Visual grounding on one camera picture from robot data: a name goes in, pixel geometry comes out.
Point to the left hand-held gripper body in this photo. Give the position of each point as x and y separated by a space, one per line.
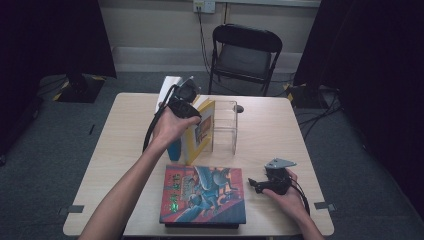
185 98

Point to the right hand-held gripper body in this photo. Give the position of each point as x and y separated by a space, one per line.
278 181

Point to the blue book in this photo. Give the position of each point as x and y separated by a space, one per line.
166 90

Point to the yellow book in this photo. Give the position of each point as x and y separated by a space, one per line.
201 136

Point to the clear acrylic book rack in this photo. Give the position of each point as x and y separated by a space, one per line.
226 128

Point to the red book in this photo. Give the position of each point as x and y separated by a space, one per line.
203 195

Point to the black book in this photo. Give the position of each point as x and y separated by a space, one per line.
201 226

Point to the person's right hand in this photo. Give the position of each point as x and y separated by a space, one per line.
288 201

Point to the person's left hand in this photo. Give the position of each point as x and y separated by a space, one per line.
170 130

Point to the grey tape strip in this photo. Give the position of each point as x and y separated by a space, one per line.
71 209
325 206

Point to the black folding chair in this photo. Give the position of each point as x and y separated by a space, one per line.
245 60

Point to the black stand base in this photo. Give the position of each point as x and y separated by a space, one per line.
303 95
80 88

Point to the black curtain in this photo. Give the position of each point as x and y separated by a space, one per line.
50 50
373 66

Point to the white wall socket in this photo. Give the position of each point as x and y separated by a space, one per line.
204 6

